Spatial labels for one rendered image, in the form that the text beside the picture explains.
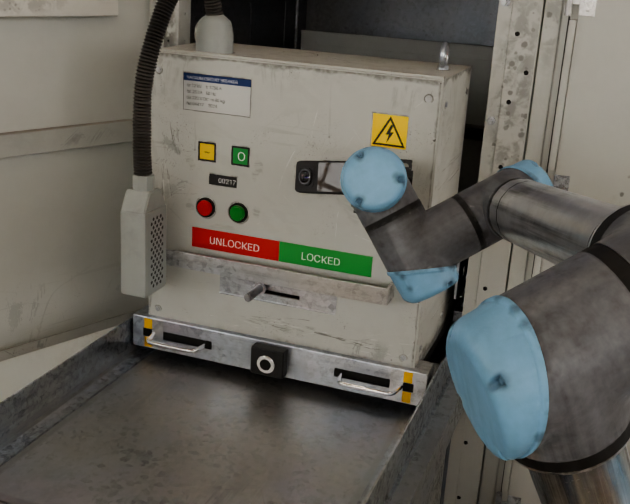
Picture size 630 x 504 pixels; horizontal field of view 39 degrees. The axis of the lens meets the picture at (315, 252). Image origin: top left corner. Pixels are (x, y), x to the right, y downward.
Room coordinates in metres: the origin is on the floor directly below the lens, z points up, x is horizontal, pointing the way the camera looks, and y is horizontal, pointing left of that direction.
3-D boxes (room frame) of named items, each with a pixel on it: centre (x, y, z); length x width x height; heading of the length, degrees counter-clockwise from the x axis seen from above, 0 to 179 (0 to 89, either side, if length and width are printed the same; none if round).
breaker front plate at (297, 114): (1.39, 0.06, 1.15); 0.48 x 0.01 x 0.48; 71
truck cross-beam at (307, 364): (1.41, 0.06, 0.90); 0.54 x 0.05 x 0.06; 71
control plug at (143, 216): (1.40, 0.28, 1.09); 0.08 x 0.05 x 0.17; 161
